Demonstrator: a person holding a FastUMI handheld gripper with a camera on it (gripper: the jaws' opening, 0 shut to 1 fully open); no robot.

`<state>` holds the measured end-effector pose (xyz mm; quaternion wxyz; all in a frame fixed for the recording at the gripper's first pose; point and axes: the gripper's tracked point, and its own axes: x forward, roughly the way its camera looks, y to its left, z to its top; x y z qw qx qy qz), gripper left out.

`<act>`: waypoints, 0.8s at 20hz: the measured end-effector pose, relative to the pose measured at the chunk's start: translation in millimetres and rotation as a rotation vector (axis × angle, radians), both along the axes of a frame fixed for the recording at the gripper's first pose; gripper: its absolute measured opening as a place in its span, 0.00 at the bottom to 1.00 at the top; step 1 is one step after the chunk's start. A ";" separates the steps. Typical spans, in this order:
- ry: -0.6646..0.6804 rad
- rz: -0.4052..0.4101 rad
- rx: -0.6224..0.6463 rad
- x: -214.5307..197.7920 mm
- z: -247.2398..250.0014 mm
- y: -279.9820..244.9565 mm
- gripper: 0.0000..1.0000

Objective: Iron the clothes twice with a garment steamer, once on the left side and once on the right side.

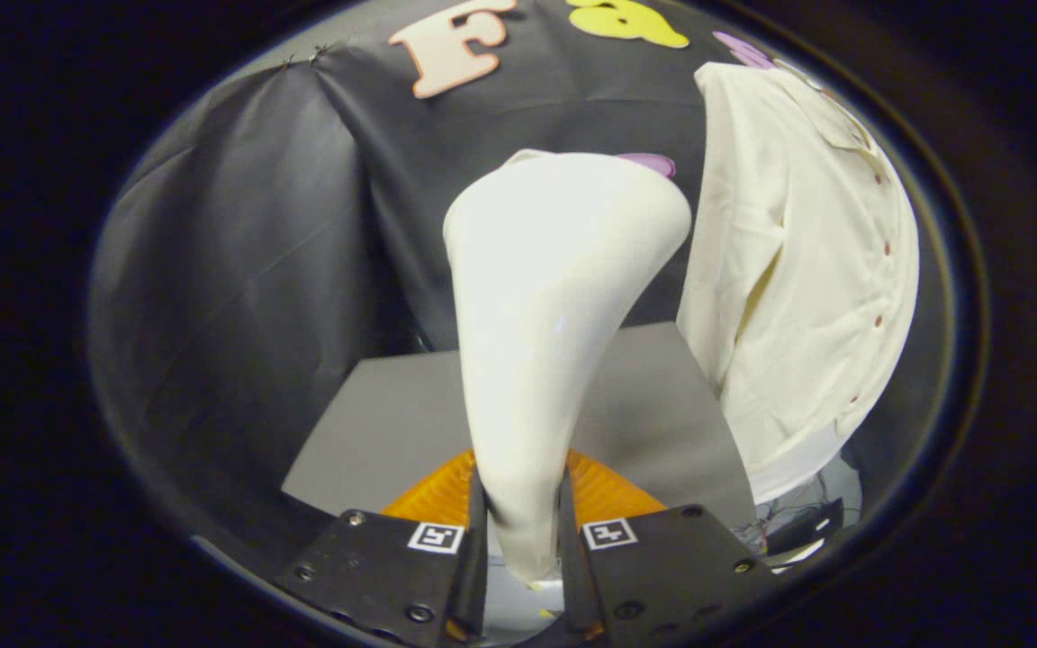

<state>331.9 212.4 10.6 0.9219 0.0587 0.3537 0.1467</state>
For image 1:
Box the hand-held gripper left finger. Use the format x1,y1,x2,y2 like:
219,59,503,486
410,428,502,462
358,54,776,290
271,450,491,647

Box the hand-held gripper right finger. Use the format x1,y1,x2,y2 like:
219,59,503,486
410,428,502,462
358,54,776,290
557,448,776,644

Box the white garment steamer nozzle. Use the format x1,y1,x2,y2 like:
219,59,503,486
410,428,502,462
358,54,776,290
443,149,692,586

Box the cream button shirt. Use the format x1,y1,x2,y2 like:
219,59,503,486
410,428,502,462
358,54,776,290
676,61,921,473

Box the grey drawer cabinet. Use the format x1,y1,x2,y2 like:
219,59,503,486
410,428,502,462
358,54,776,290
281,321,758,532

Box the black backdrop cloth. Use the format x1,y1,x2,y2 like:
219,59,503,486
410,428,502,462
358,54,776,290
86,0,942,541

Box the black cables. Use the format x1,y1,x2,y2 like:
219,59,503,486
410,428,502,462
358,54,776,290
757,477,843,541

